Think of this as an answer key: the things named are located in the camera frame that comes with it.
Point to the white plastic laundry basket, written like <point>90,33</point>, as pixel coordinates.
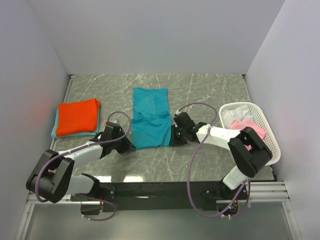
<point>260,120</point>

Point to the white t shirt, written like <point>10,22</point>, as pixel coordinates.
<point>239,114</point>

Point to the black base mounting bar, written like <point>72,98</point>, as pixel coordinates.
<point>128,196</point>

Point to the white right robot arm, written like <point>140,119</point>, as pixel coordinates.
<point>248,150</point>

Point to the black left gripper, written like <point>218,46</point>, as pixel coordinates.
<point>127,146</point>

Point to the pink t shirt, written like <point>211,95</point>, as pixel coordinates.
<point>240,125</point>

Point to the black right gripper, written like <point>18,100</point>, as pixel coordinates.
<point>174,141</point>

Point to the folded light teal t shirt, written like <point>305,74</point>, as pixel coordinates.
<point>75,133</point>

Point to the folded orange t shirt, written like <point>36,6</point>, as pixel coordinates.
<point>76,120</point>

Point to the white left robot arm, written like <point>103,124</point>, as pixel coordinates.
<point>52,177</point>

